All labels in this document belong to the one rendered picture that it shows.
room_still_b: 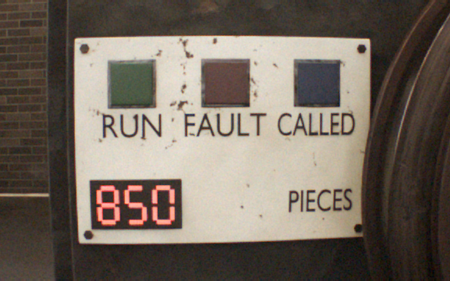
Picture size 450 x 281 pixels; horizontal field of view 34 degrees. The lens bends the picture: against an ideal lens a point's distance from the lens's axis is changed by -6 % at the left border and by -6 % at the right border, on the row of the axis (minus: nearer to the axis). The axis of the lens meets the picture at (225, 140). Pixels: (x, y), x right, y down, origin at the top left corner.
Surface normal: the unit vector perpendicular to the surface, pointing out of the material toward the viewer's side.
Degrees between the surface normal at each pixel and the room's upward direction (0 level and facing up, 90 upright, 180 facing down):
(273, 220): 90
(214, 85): 90
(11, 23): 90
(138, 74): 90
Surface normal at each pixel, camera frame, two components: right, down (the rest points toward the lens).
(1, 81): 0.11, 0.11
